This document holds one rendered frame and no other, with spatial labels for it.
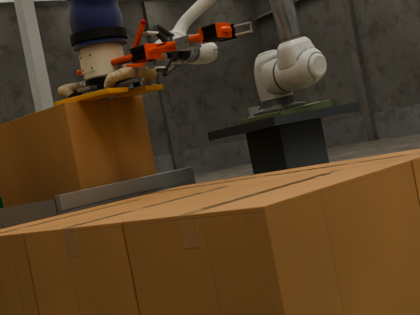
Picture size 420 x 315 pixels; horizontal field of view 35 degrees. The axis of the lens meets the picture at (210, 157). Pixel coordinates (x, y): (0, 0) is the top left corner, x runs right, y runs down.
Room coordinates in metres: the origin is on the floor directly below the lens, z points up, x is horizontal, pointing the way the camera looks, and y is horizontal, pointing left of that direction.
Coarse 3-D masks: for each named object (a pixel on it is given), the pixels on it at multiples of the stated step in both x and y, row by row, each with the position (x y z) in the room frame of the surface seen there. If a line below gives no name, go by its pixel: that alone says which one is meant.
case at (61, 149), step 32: (0, 128) 2.84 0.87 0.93; (32, 128) 2.67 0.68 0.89; (64, 128) 2.53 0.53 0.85; (96, 128) 2.60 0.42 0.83; (128, 128) 2.72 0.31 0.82; (0, 160) 2.88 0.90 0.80; (32, 160) 2.70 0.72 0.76; (64, 160) 2.55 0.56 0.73; (96, 160) 2.58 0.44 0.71; (128, 160) 2.69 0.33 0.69; (32, 192) 2.74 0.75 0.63; (64, 192) 2.58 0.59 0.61
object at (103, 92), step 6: (102, 84) 2.52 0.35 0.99; (102, 90) 2.45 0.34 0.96; (108, 90) 2.43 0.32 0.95; (114, 90) 2.45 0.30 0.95; (120, 90) 2.47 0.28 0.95; (126, 90) 2.49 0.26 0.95; (78, 96) 2.54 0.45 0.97; (84, 96) 2.52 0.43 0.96; (90, 96) 2.50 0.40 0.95; (96, 96) 2.48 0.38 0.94; (102, 96) 2.52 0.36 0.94; (108, 96) 2.56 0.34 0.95; (54, 102) 2.65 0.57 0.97; (60, 102) 2.62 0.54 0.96
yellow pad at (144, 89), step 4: (136, 84) 2.66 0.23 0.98; (148, 84) 2.62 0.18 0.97; (152, 84) 2.63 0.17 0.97; (160, 84) 2.63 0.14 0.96; (132, 88) 2.64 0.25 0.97; (136, 88) 2.60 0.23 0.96; (140, 88) 2.59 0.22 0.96; (144, 88) 2.57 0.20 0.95; (148, 88) 2.58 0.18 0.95; (152, 88) 2.60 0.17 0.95; (156, 88) 2.61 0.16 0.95; (160, 88) 2.63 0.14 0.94; (124, 92) 2.65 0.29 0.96; (128, 92) 2.63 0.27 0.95; (132, 92) 2.62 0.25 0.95; (136, 92) 2.61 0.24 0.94; (140, 92) 2.64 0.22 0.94; (144, 92) 2.67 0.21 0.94; (116, 96) 2.68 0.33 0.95; (120, 96) 2.67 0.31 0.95; (124, 96) 2.70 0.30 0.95; (128, 96) 2.73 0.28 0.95
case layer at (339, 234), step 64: (192, 192) 2.01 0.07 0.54; (256, 192) 1.50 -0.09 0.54; (320, 192) 1.29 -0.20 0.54; (384, 192) 1.48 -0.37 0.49; (0, 256) 1.79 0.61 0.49; (64, 256) 1.58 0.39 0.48; (128, 256) 1.43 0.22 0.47; (192, 256) 1.29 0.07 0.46; (256, 256) 1.18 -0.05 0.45; (320, 256) 1.26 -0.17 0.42; (384, 256) 1.44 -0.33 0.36
